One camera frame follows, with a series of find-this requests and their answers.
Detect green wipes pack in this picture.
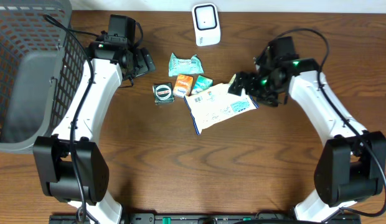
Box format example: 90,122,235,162
168,53,204,77

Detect teal tissue packet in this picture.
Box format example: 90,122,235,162
191,75,213,95

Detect orange snack packet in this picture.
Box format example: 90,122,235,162
173,74,194,98

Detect yellow white snack bag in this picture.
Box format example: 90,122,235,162
184,83,259,135

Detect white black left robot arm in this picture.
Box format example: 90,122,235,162
32,15,155,223

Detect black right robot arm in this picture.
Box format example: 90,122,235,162
228,37,386,223

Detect white barcode scanner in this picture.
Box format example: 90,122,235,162
191,3,221,47

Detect grey plastic mesh basket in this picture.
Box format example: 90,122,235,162
0,0,84,154

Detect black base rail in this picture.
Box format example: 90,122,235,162
49,213,362,224

